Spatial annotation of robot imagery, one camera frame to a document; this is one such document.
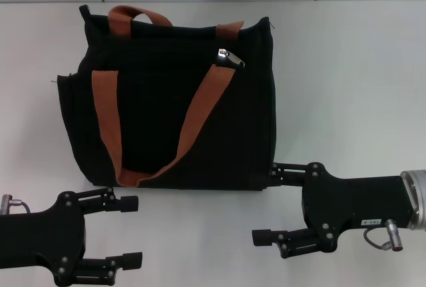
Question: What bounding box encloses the black bag with brown straps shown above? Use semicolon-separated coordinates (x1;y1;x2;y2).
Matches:
50;4;278;193

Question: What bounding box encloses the left gripper cable with plug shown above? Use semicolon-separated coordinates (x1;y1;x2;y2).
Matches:
0;194;31;216

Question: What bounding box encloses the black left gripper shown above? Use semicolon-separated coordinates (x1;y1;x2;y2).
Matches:
0;186;144;286

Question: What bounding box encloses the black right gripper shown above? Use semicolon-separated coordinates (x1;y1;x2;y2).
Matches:
252;162;415;260

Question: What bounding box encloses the silver zipper pull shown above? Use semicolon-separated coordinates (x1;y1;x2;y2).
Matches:
216;48;246;69

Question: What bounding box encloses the right gripper cable with plugs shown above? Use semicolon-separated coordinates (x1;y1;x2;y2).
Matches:
362;219;405;253

